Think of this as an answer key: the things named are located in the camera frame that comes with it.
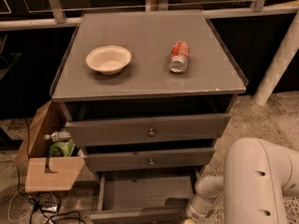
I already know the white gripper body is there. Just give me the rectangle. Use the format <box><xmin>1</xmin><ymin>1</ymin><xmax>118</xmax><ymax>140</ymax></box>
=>
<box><xmin>186</xmin><ymin>194</ymin><xmax>222</xmax><ymax>222</ymax></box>

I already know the grey bottom drawer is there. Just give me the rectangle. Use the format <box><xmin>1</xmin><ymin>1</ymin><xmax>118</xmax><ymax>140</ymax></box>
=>
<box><xmin>91</xmin><ymin>168</ymin><xmax>198</xmax><ymax>224</ymax></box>

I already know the grey drawer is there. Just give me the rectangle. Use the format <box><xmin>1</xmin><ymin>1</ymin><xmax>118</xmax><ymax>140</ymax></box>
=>
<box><xmin>91</xmin><ymin>168</ymin><xmax>198</xmax><ymax>224</ymax></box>
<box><xmin>65</xmin><ymin>113</ymin><xmax>231</xmax><ymax>147</ymax></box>
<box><xmin>83</xmin><ymin>147</ymin><xmax>215</xmax><ymax>172</ymax></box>

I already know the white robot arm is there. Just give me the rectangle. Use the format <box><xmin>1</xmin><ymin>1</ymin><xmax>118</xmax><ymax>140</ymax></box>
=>
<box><xmin>183</xmin><ymin>137</ymin><xmax>299</xmax><ymax>224</ymax></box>

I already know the grey middle drawer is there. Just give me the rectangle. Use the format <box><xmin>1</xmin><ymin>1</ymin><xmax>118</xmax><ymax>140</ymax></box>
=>
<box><xmin>83</xmin><ymin>147</ymin><xmax>215</xmax><ymax>172</ymax></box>

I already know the grey drawer cabinet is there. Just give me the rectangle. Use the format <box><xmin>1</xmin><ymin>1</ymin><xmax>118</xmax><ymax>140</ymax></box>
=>
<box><xmin>49</xmin><ymin>10</ymin><xmax>249</xmax><ymax>192</ymax></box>

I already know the grey top drawer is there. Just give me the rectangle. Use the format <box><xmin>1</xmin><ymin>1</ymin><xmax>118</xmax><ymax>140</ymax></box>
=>
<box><xmin>65</xmin><ymin>113</ymin><xmax>231</xmax><ymax>147</ymax></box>

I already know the power adapter on floor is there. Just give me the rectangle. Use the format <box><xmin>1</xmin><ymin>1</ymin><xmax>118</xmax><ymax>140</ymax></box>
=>
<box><xmin>41</xmin><ymin>203</ymin><xmax>58</xmax><ymax>213</ymax></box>

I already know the green plastic bag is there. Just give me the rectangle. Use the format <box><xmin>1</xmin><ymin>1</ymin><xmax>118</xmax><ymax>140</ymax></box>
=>
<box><xmin>49</xmin><ymin>139</ymin><xmax>75</xmax><ymax>157</ymax></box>

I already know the clear bottle in box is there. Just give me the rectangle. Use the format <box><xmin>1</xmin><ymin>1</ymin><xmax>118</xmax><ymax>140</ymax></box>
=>
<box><xmin>44</xmin><ymin>132</ymin><xmax>71</xmax><ymax>142</ymax></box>

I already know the red labelled plastic bottle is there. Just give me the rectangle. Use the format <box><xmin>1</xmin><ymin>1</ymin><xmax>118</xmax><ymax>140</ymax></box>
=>
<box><xmin>168</xmin><ymin>41</ymin><xmax>190</xmax><ymax>74</ymax></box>

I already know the brown cardboard box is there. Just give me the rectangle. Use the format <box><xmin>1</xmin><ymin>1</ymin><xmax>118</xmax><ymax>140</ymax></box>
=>
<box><xmin>13</xmin><ymin>101</ymin><xmax>84</xmax><ymax>192</ymax></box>

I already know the white paper bowl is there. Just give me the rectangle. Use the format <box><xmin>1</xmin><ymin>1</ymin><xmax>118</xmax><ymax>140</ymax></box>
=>
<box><xmin>86</xmin><ymin>46</ymin><xmax>132</xmax><ymax>76</ymax></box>

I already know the white slanted pole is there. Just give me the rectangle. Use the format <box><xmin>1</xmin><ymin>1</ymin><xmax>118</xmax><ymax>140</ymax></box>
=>
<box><xmin>252</xmin><ymin>11</ymin><xmax>299</xmax><ymax>106</ymax></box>

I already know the black cable on floor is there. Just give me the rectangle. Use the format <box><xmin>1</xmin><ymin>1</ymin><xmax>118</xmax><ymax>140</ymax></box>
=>
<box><xmin>27</xmin><ymin>194</ymin><xmax>87</xmax><ymax>224</ymax></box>

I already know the white cable on floor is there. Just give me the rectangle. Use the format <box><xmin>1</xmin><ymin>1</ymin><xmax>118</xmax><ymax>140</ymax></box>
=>
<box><xmin>7</xmin><ymin>187</ymin><xmax>60</xmax><ymax>224</ymax></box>

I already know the metal railing frame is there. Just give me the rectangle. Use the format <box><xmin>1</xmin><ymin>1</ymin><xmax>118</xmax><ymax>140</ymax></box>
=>
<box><xmin>0</xmin><ymin>0</ymin><xmax>298</xmax><ymax>31</ymax></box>

